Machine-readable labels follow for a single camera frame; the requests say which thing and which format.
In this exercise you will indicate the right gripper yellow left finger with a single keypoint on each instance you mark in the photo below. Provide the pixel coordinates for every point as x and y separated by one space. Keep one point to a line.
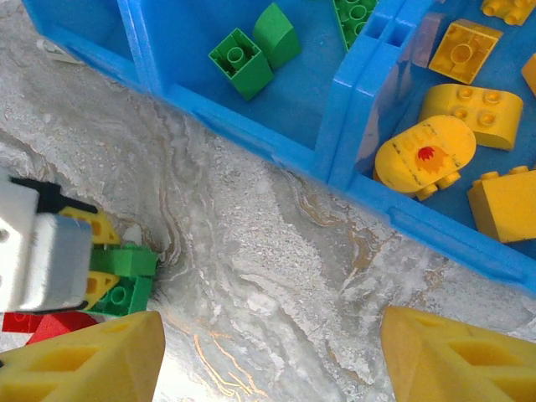
75 364

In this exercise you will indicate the blue three-compartment plastic bin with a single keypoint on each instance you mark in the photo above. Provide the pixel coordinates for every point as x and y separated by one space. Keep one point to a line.
188 50

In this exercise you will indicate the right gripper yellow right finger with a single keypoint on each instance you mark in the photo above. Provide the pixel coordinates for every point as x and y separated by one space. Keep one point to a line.
460 360

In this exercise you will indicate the yellow arch lego brick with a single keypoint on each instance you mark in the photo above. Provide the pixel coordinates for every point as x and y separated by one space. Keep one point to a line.
473 113

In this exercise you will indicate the red lego brick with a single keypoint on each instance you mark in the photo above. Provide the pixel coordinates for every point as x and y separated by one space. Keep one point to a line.
58 327
17 322

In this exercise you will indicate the yellow rounded lego flame print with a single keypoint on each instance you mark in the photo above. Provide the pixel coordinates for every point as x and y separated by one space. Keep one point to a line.
425 159

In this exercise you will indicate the long green lego brick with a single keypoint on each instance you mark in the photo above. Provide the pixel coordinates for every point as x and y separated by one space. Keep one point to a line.
356 17

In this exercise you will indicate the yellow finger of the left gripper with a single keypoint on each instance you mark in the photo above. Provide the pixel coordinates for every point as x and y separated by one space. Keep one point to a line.
98 285
102 229

